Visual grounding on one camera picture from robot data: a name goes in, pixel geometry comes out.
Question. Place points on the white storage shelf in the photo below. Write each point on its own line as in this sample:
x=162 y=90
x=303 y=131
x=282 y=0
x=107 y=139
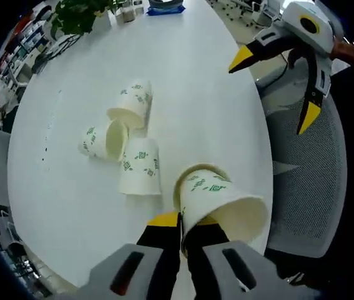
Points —
x=27 y=40

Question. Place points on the person's right hand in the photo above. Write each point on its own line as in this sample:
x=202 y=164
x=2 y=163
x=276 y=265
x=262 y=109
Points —
x=348 y=51

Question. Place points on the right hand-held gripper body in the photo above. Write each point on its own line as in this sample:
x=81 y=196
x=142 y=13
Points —
x=292 y=15

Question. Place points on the grey mesh office chair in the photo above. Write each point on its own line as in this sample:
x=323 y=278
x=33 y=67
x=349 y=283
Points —
x=307 y=187

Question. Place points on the glass jar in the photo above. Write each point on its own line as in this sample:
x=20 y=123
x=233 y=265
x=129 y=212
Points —
x=129 y=15

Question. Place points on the blue tissue pack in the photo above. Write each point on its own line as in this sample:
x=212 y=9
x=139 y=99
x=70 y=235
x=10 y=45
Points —
x=164 y=12

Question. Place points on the green potted plant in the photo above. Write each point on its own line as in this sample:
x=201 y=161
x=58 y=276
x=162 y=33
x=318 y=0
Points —
x=73 y=15

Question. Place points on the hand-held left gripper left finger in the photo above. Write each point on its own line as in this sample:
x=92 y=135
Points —
x=161 y=250

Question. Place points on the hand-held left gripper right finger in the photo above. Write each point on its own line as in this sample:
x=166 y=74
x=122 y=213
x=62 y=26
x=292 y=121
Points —
x=208 y=259

